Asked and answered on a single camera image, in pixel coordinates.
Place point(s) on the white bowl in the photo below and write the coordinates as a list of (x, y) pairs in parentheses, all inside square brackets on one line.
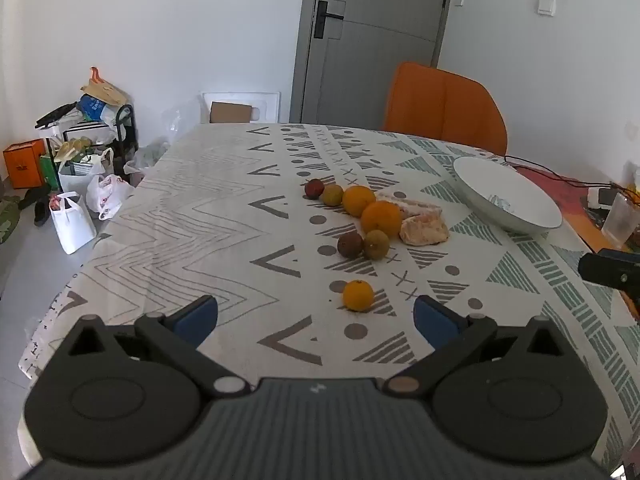
[(507, 195)]

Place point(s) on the white tote bag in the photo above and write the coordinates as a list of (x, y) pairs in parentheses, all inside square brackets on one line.
[(72, 222)]

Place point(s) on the grey door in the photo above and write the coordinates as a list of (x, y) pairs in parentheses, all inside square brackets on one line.
[(380, 40)]

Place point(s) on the white bag with contents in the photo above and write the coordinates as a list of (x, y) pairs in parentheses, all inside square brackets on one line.
[(82, 170)]

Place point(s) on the red round fruit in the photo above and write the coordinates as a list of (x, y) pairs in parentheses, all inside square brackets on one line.
[(314, 188)]

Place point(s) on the black shelf rack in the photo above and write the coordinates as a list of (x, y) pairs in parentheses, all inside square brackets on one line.
[(125, 132)]

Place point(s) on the dark maroon round fruit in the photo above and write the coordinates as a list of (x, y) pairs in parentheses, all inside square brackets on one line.
[(350, 245)]

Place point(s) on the clear empty plastic bag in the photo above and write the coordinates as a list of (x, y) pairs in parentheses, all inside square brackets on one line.
[(180, 117)]

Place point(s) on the orange box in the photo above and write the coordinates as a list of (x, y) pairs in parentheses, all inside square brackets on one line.
[(22, 162)]

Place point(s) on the chunky peeled pomelo piece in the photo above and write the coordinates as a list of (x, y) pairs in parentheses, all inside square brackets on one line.
[(424, 230)]

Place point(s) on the black flat item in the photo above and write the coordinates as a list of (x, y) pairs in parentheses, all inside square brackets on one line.
[(55, 115)]

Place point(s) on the patterned tablecloth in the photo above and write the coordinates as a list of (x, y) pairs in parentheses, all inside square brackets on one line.
[(200, 220)]

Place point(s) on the brown paper bag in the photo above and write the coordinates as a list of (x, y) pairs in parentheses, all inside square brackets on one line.
[(102, 90)]

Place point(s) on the black slipper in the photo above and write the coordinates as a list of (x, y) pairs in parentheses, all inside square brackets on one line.
[(42, 214), (35, 197)]

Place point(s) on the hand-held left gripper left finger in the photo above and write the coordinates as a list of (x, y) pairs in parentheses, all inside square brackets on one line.
[(200, 317)]

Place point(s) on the white red-print plastic bag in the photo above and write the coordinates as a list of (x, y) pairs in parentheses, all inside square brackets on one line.
[(107, 195)]

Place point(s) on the medium orange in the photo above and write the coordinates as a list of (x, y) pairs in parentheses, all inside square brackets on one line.
[(358, 201)]

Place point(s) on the red table mat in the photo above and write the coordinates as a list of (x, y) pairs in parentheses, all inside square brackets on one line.
[(567, 197)]

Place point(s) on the brown cardboard piece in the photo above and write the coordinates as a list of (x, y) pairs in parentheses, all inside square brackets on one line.
[(230, 112)]

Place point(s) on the clear filled plastic bag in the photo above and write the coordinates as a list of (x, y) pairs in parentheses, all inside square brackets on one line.
[(145, 157)]

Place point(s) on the green box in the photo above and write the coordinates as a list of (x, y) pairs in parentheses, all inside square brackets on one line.
[(48, 170)]

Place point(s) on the white foam board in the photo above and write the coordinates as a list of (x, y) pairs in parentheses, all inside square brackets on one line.
[(265, 105)]

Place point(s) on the small orange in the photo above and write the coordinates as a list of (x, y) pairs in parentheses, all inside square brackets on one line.
[(358, 295)]

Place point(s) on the yellow slippers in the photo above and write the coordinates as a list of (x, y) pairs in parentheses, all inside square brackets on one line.
[(72, 149)]

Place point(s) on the large orange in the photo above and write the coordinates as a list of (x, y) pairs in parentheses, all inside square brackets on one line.
[(381, 219)]

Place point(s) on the blue packet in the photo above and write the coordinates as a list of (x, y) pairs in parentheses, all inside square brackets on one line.
[(92, 106)]

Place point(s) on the orange chair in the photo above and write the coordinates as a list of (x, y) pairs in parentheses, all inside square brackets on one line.
[(445, 105)]

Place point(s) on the large white wall switch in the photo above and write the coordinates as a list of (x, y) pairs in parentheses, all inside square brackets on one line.
[(546, 4)]

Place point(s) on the brown-green round fruit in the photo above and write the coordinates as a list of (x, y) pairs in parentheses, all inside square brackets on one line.
[(376, 244)]

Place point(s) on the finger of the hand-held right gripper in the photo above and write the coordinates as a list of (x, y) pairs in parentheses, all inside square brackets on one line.
[(607, 267)]

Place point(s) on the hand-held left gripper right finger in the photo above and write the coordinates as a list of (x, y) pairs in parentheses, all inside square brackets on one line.
[(432, 322)]

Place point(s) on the clear plastic cup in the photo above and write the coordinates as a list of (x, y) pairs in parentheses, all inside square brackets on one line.
[(617, 220)]

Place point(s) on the yellow-green round fruit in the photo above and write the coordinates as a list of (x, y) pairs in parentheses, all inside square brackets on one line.
[(332, 194)]

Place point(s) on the green floor mat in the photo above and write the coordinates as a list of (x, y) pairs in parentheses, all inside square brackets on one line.
[(7, 220)]

